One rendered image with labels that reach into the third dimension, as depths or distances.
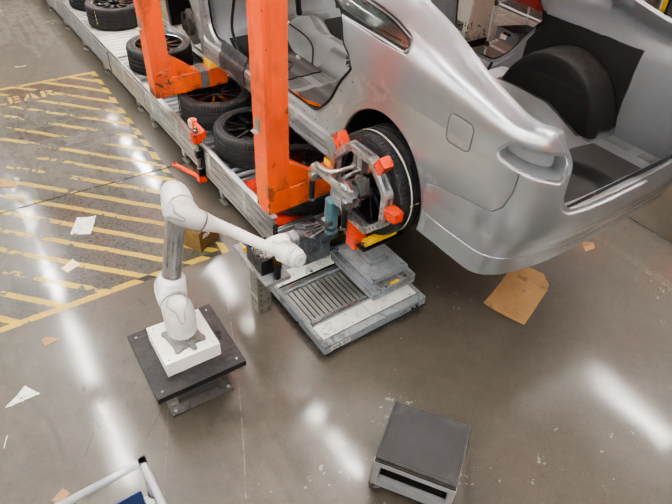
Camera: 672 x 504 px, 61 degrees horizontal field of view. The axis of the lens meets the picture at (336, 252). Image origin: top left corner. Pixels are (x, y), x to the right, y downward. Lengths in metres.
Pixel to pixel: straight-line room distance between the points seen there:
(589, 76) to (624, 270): 1.48
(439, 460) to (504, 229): 1.15
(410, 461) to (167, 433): 1.34
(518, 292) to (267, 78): 2.27
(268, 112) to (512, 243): 1.54
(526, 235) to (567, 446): 1.26
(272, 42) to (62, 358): 2.23
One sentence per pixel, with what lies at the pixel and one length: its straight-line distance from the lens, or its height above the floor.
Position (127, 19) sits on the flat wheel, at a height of 0.39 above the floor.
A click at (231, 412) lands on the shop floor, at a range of 3.38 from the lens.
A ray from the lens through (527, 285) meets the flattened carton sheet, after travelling 4.32.
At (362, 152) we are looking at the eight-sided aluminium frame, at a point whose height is 1.12.
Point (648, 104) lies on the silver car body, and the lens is 4.33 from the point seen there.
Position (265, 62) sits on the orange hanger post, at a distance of 3.25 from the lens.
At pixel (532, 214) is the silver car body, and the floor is 1.22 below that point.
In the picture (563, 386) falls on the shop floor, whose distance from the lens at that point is 3.80.
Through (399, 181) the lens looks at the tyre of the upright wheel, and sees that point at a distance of 3.23.
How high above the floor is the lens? 2.81
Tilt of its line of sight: 41 degrees down
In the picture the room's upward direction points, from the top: 3 degrees clockwise
